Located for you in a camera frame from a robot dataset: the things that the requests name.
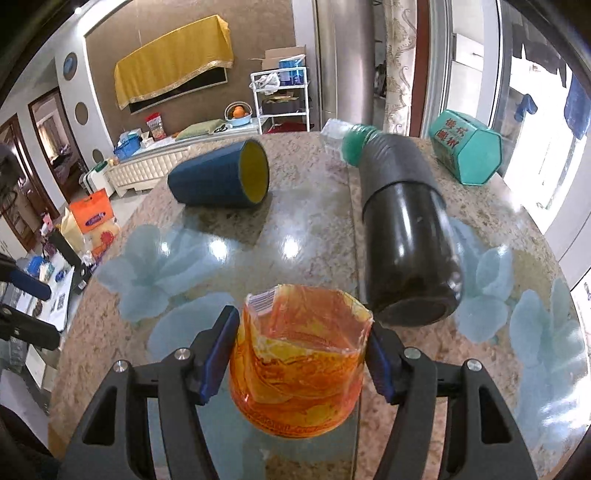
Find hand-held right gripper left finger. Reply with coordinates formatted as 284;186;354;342
58;305;241;480

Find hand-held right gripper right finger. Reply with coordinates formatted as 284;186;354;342
367;320;539;480

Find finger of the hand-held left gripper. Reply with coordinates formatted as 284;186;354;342
0;253;52;302
0;302;62;352

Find orange plastic snack bag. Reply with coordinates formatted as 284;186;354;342
228;284;374;437

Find blue cup yellow inside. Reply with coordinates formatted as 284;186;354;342
167;138;270;209

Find orange yellow packet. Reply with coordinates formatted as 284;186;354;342
89;219;122;260

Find orange paper bag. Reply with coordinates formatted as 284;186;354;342
69;189;115;234

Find white appliance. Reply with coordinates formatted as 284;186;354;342
83;161;114;195

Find black cylindrical flask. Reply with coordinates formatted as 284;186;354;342
359;135;464;328

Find blue plastic basket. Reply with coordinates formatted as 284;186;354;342
113;134;142;160

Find white low cabinet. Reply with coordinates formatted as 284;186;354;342
107;130;260;198

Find red lid snack jar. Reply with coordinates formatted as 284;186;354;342
145;112;166;141

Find clear plastic bottle green cap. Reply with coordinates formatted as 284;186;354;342
320;119;384;168

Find green pillow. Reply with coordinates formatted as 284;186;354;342
175;119;228;141

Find green hexagonal box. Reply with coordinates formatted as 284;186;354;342
428;110;503;186

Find fruit basket with oranges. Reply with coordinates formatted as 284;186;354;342
225;102;253;127

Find black television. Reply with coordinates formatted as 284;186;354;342
128;67;228;116

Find white shelf rack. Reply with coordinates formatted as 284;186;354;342
250;67;311;134

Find yellow fringed cloth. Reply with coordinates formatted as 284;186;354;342
114;15;234;110

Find white plastic bag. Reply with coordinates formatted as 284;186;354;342
255;72;281;94

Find blue and white package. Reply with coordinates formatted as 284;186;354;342
278;55;307;86

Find patterned curtain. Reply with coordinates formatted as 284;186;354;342
382;0;417;137

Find cardboard box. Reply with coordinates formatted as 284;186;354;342
249;45;308;73

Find blue hanging garment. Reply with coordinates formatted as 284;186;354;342
564;76;591;140

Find dark hanging clothes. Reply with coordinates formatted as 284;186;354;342
512;22;574;88

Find wooden door frame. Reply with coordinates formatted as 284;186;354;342
28;87;89;200

